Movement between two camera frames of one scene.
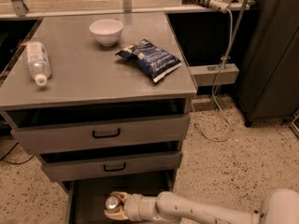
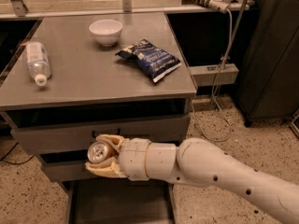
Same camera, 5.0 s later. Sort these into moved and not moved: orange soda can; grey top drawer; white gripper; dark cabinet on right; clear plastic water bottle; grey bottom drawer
Moved: orange soda can; white gripper
Not moved: grey bottom drawer; grey top drawer; dark cabinet on right; clear plastic water bottle
